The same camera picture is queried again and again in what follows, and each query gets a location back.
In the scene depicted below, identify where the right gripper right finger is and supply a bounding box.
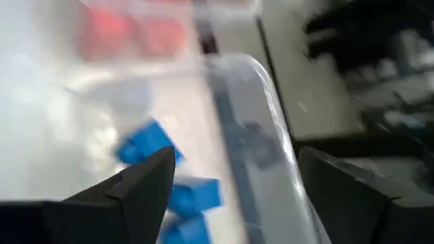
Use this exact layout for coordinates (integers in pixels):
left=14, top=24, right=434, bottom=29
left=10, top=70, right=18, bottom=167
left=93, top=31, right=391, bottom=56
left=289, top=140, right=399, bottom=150
left=297, top=145, right=434, bottom=244

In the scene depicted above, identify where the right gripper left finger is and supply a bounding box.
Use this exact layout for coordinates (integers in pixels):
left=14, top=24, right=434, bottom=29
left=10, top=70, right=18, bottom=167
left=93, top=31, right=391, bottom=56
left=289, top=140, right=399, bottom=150
left=0, top=145, right=177, bottom=244

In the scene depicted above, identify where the blue plastic building block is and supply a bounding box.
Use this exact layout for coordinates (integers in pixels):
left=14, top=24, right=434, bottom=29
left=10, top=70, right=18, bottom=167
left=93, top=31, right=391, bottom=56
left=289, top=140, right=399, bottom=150
left=167, top=176, right=224, bottom=218
left=158, top=213, right=212, bottom=244
left=114, top=117, right=186, bottom=167

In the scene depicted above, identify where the clear plastic bin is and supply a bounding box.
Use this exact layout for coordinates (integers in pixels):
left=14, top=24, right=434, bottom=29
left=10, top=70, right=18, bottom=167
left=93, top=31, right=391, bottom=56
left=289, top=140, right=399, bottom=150
left=76, top=0, right=264, bottom=65
left=0, top=50, right=335, bottom=244

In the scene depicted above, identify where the black background equipment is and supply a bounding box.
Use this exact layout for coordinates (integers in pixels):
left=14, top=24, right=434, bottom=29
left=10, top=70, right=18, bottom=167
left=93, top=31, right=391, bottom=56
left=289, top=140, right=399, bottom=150
left=302, top=0, right=434, bottom=136

